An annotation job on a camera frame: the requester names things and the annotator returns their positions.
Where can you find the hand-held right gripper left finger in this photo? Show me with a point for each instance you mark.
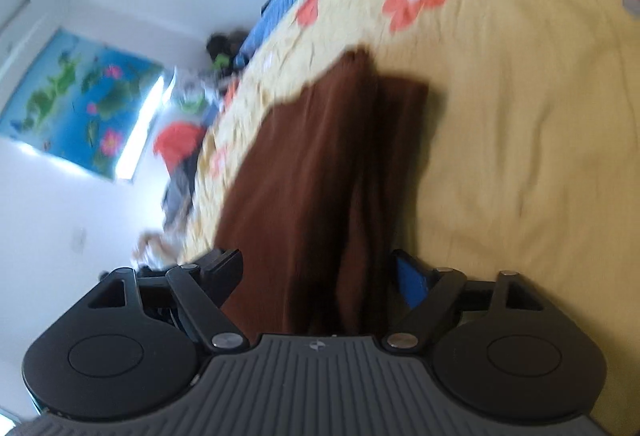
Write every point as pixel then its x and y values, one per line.
pixel 222 268

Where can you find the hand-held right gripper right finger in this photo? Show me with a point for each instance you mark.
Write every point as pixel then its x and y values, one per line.
pixel 411 281

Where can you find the brown knit sweater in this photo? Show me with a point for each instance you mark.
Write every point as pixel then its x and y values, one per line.
pixel 310 196

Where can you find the heap of grey dark clothes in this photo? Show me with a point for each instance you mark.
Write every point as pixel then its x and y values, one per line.
pixel 180 191

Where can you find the pale floral cloth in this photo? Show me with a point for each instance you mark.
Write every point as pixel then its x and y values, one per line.
pixel 152 248

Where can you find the orange plastic bag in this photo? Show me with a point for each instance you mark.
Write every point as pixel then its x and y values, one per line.
pixel 177 144

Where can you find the window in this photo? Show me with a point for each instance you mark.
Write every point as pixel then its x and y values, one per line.
pixel 142 131

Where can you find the floral pillow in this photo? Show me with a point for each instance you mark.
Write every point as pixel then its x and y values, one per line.
pixel 192 96

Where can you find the yellow floral bedsheet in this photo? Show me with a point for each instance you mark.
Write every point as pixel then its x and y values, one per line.
pixel 525 141

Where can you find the lotus pond window blind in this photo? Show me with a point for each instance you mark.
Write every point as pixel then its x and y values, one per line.
pixel 75 101

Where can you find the dark backpack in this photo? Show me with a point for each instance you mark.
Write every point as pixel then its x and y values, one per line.
pixel 225 44

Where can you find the blue quilted mattress pad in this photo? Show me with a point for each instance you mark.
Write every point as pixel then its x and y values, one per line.
pixel 272 24

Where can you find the white wall socket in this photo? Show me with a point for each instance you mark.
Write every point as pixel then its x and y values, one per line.
pixel 80 238

